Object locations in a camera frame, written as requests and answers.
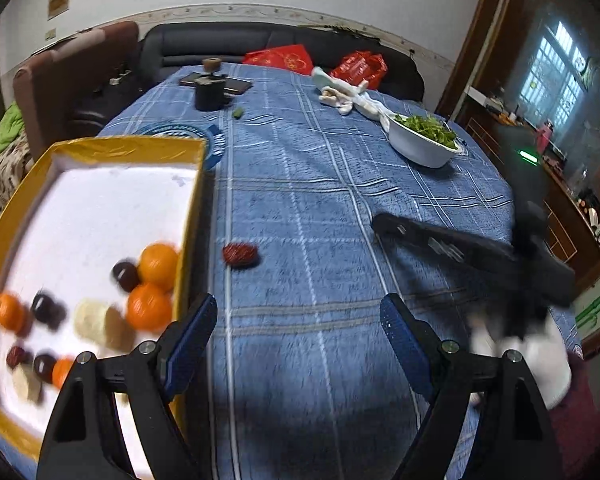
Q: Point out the dark purple round fruit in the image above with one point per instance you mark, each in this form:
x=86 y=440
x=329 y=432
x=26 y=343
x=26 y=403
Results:
x=126 y=275
x=44 y=365
x=45 y=307

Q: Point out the green leafy vegetables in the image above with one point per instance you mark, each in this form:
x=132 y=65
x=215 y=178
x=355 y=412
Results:
x=427 y=127

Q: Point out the small yellow wall sign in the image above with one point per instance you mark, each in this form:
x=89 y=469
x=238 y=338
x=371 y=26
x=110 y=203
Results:
x=59 y=2

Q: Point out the cork lid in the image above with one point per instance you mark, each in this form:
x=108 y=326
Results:
x=211 y=65

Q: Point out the white cloth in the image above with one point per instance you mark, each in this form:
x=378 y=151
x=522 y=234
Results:
x=350 y=97

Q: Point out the black smartphone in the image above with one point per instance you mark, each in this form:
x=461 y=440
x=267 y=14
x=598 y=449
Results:
x=237 y=85

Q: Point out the black leather sofa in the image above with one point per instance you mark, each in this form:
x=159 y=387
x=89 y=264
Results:
x=205 y=42

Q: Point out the green cloth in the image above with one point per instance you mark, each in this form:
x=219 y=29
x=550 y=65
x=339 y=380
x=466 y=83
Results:
x=2 y=132

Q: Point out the brown striped blanket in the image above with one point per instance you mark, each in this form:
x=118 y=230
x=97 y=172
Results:
x=0 y=175

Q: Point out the cream round sugarcane slice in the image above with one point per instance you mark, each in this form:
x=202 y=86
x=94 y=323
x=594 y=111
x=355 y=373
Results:
x=27 y=385

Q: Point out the blue plaid tablecloth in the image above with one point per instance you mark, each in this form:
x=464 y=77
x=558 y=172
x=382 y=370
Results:
x=305 y=185

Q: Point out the person's dark red clothing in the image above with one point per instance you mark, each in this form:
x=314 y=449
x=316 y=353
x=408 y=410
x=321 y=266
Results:
x=577 y=410

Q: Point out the red gift bag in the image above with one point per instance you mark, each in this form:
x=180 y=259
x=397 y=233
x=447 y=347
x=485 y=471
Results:
x=280 y=59

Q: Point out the black bag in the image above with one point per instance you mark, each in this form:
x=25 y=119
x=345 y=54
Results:
x=105 y=92

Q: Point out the small green leaf piece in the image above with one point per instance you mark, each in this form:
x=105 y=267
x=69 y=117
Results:
x=238 y=112

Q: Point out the red plastic bag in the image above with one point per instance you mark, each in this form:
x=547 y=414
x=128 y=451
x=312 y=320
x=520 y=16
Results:
x=360 y=67

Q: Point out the blue round plate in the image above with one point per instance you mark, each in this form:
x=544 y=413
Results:
x=190 y=132

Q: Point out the white bowl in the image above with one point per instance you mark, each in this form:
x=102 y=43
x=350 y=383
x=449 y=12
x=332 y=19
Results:
x=420 y=147

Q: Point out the wooden door frame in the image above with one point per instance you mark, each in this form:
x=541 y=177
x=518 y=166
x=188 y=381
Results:
x=485 y=25

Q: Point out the wooden side cabinet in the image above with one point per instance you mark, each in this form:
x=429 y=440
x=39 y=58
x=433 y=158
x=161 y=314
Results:
x=565 y=210

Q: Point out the red jujube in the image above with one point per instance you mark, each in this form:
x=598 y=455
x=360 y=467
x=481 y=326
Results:
x=240 y=255
x=17 y=355

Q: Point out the black cup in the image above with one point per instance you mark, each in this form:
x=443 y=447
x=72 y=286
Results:
x=211 y=94

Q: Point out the brown chair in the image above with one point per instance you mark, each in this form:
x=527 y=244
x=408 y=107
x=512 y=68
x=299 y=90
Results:
x=70 y=80

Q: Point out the gold-rimmed white box tray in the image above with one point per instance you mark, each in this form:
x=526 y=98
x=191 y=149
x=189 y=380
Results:
x=105 y=200

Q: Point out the window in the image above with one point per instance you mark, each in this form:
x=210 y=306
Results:
x=555 y=65

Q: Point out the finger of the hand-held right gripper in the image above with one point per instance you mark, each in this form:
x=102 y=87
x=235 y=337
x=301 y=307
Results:
x=455 y=245

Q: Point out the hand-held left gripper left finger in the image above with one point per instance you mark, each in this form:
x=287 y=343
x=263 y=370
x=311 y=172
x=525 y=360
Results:
x=195 y=340

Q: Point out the wall switch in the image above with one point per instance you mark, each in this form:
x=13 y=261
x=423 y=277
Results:
x=51 y=35

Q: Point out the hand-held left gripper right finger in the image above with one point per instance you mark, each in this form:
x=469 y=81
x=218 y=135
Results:
x=405 y=340

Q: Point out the orange mandarin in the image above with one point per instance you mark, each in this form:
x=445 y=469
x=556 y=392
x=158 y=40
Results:
x=9 y=312
x=149 y=307
x=159 y=265
x=61 y=374

